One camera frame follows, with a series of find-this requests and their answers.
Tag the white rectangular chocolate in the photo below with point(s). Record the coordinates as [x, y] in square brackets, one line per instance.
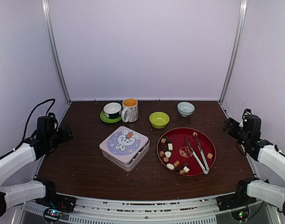
[170, 146]

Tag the green saucer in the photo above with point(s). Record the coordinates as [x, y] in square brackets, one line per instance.
[108, 119]

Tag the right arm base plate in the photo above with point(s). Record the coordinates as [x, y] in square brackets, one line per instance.
[232, 201]

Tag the dark round chocolate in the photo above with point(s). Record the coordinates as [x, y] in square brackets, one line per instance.
[185, 164]

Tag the red round tray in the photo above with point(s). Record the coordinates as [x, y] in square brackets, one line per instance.
[188, 149]

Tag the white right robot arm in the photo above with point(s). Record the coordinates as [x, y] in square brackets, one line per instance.
[270, 156]

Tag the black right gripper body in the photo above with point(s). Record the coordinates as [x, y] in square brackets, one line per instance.
[241, 137]

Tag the aluminium frame post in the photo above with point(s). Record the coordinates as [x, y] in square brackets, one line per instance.
[237, 41]
[55, 55]

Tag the silver divided tin box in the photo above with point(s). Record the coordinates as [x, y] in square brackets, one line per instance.
[128, 158]

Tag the dark white-lined cup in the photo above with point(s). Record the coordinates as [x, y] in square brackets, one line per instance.
[113, 109]

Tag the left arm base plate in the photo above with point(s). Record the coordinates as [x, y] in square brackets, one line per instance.
[59, 202]

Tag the lime green bowl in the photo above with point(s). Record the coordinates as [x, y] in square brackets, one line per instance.
[159, 120]

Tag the white cube chocolate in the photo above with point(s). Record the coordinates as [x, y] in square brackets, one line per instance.
[186, 169]

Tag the pale blue ceramic bowl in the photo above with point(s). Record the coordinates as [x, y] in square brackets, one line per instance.
[185, 109]

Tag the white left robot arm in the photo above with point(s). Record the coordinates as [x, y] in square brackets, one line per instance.
[27, 152]

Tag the dark chocolate piece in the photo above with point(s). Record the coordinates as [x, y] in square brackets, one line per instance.
[164, 148]

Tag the bunny print tin lid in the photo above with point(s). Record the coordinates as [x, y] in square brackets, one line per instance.
[124, 136]

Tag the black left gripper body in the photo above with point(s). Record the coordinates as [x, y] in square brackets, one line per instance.
[53, 141]

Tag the left aluminium frame post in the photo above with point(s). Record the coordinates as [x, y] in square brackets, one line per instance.
[55, 55]

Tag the white patterned mug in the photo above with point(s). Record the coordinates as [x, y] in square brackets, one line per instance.
[130, 110]

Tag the aluminium front rail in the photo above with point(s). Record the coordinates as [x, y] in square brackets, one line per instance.
[202, 210]

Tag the brown cylinder chocolate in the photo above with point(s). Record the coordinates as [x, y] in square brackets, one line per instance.
[176, 163]

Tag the right aluminium frame post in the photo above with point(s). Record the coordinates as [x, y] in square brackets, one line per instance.
[237, 41]

